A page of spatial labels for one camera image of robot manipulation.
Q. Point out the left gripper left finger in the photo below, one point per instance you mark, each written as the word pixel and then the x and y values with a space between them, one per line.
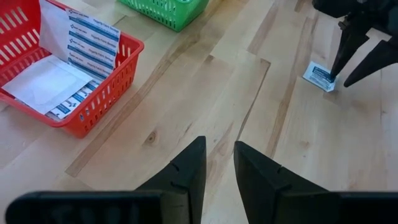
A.
pixel 186 174

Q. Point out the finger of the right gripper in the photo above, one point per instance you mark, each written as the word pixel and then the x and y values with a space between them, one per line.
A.
pixel 346 49
pixel 373 60

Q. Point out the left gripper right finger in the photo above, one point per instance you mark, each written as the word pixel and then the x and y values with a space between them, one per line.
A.
pixel 261 180

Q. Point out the white packet with blue label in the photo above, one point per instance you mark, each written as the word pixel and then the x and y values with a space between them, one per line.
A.
pixel 318 76

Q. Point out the large plain white gauze packet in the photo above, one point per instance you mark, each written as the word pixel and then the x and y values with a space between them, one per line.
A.
pixel 46 84

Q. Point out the red plastic basket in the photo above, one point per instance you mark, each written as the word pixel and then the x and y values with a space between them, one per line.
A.
pixel 102 102

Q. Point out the green plastic basket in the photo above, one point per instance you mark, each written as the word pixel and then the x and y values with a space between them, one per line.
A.
pixel 164 12

